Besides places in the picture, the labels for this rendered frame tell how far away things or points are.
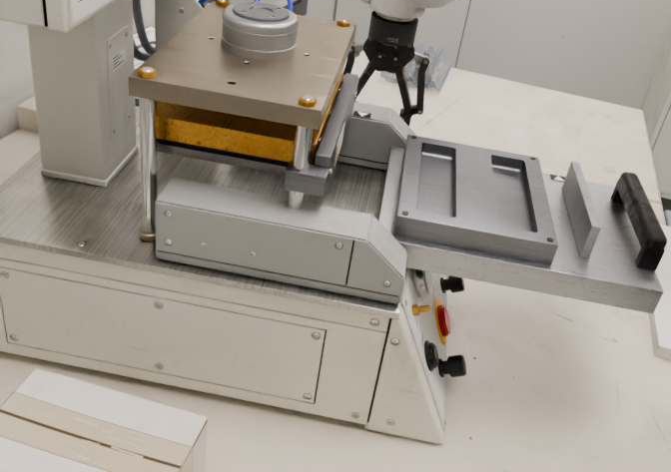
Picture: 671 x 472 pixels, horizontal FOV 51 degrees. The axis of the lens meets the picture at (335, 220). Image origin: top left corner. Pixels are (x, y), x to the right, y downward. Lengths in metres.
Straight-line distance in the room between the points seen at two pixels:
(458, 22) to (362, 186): 2.44
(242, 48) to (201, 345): 0.32
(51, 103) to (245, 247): 0.28
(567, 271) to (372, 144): 0.31
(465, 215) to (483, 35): 2.57
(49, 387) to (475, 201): 0.47
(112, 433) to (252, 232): 0.22
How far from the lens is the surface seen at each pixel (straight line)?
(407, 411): 0.80
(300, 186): 0.68
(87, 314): 0.81
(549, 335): 1.03
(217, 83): 0.68
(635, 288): 0.78
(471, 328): 1.00
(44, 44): 0.81
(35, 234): 0.79
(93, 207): 0.82
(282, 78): 0.70
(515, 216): 0.80
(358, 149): 0.93
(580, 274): 0.76
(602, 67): 3.32
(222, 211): 0.69
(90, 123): 0.83
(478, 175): 0.84
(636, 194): 0.87
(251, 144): 0.71
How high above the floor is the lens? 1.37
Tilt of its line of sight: 32 degrees down
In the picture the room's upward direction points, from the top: 9 degrees clockwise
